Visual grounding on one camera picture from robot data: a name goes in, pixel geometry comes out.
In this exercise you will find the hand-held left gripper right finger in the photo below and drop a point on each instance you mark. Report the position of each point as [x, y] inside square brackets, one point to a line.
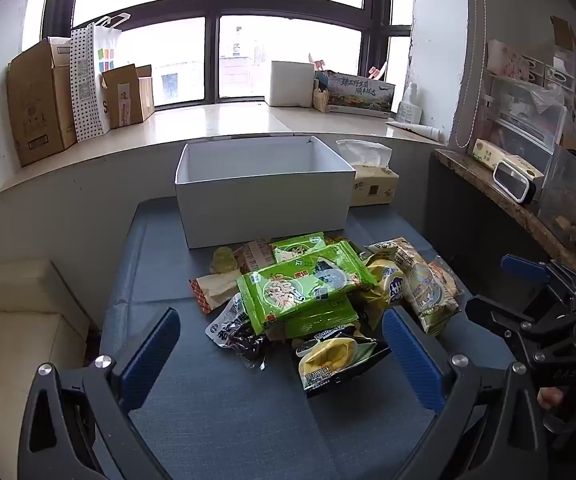
[410, 360]

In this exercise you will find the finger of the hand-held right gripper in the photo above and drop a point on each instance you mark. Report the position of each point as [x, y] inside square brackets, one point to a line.
[522, 267]
[487, 312]

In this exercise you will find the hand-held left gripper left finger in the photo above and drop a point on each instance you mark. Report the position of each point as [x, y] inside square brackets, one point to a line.
[150, 355]

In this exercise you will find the pale beige snack packet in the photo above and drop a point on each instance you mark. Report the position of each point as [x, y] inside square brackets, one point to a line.
[430, 295]
[402, 255]

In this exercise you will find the black yellow snack packet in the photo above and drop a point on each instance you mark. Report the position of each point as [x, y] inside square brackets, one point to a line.
[333, 360]

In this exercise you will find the yellow blue snack packet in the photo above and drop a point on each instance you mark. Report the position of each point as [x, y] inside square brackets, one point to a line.
[385, 280]

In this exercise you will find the clear packet of dark dates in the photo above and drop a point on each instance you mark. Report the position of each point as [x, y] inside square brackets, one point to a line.
[240, 342]

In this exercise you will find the green snack packet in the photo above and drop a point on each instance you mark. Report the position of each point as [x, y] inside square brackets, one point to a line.
[355, 267]
[288, 292]
[318, 321]
[300, 246]

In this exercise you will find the white cardboard box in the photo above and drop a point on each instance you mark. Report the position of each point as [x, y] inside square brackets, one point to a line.
[268, 210]

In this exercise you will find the person's right hand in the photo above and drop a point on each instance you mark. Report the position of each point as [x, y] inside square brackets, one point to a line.
[549, 398]

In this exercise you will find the marble side counter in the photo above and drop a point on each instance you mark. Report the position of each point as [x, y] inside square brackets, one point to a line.
[497, 195]

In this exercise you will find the orange print bread packet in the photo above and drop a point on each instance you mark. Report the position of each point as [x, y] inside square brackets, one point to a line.
[213, 290]

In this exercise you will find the clear plastic container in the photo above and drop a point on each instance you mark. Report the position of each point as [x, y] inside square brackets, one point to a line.
[565, 185]

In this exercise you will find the green white tissue box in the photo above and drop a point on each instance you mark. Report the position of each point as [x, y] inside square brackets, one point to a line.
[490, 155]

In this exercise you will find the clear yellow jelly cup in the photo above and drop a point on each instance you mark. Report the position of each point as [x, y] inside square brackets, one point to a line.
[224, 261]

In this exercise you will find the cream sofa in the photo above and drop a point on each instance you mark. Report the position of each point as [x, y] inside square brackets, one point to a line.
[13, 335]

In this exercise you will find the long pink snack wrapper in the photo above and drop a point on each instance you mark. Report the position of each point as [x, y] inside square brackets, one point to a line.
[256, 255]

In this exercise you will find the clear plastic storage drawers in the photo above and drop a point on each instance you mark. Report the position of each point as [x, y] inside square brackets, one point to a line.
[527, 120]

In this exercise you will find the beige tissue pack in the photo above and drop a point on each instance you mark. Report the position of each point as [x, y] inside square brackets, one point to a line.
[372, 187]

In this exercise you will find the white tube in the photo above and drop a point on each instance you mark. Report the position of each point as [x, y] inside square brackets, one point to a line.
[417, 131]

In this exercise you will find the white mini drawer organizer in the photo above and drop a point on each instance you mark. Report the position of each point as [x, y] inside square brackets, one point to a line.
[557, 77]

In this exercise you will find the white lotion bottle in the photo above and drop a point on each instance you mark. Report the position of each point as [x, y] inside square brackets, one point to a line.
[408, 107]

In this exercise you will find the pink floral box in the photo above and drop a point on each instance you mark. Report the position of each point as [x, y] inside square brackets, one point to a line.
[505, 60]

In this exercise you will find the landscape printed box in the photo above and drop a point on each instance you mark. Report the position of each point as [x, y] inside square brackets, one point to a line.
[360, 95]

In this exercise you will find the pink toy figure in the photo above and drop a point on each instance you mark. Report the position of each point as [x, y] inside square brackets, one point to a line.
[377, 71]
[318, 61]

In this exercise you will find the small open cardboard box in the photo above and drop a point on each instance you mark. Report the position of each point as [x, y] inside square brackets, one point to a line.
[125, 100]

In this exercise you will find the small brown paper bag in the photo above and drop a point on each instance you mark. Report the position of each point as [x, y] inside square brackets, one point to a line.
[320, 100]

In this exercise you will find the polka dot paper bag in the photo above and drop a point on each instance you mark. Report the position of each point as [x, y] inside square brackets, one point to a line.
[85, 95]

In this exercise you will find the large brown cardboard box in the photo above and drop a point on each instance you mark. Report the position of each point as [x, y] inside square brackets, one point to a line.
[38, 110]

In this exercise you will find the plain white square box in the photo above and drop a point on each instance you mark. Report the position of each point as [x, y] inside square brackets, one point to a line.
[290, 85]

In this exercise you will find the black window frame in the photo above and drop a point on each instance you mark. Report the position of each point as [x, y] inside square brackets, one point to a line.
[211, 50]

